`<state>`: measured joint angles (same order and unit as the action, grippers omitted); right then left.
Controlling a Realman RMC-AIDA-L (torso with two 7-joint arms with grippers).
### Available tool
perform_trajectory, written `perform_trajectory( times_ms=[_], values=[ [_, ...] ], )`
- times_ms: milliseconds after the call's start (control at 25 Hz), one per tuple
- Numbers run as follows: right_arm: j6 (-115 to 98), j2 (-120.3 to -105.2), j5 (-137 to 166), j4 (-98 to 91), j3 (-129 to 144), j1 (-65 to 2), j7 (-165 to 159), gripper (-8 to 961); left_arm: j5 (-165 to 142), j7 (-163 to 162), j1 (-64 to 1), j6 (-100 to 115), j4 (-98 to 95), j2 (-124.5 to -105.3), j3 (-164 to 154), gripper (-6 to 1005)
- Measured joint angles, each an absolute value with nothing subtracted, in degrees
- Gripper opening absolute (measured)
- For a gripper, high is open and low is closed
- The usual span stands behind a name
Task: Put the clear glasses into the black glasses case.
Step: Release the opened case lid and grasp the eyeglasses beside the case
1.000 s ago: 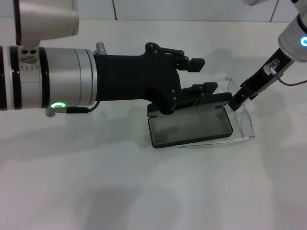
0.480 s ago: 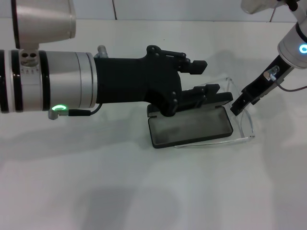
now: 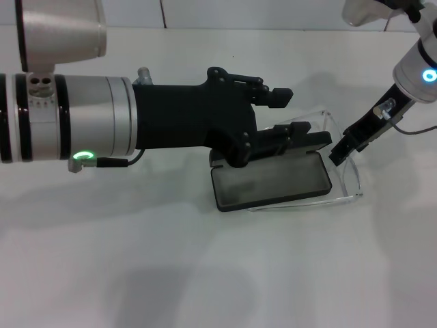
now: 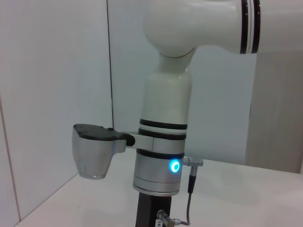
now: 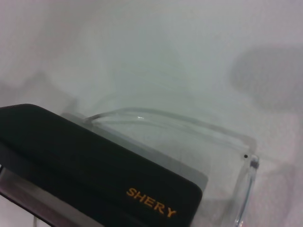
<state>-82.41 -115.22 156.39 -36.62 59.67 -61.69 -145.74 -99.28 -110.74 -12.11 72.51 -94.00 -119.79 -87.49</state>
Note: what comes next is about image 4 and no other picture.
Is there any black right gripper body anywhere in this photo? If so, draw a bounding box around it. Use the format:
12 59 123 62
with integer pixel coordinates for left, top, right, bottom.
135 191 172 227

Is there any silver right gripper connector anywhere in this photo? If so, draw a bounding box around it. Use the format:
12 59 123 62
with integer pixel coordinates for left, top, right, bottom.
157 209 177 227

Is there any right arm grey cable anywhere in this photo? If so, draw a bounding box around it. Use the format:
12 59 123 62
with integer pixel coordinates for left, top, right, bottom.
175 157 205 225

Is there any right wrist camera housing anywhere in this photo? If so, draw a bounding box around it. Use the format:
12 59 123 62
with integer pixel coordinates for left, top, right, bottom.
71 123 136 182

